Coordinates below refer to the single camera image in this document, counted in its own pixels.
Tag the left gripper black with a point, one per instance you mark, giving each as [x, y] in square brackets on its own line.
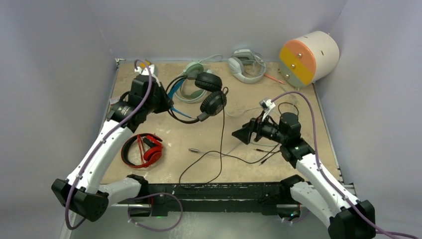
[167, 102]

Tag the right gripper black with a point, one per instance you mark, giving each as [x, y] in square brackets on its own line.
[245, 134]

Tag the red headphones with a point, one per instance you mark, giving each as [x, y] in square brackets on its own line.
[150, 146]

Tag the black blue headphones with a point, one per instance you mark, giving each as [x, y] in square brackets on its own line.
[206, 82]

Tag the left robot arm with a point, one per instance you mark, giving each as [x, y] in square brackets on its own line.
[82, 192]

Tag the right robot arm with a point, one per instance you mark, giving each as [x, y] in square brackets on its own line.
[344, 215]

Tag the mint green headphones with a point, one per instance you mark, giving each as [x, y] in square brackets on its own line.
[186, 92]

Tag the white grey headphones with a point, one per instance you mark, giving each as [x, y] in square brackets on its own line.
[242, 58]

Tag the yellow small block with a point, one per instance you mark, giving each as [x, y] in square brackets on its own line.
[146, 62]

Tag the red white small card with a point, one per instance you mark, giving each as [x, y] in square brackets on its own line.
[114, 100]

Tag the orange pen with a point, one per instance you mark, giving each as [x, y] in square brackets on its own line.
[274, 79]

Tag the round pastel drawer cabinet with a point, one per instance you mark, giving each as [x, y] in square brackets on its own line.
[306, 59]

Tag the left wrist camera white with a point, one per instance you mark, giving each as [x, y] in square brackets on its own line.
[152, 71]

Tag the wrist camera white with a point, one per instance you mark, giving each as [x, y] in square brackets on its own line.
[152, 71]
[267, 106]

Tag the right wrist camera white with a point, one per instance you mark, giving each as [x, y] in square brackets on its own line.
[267, 106]

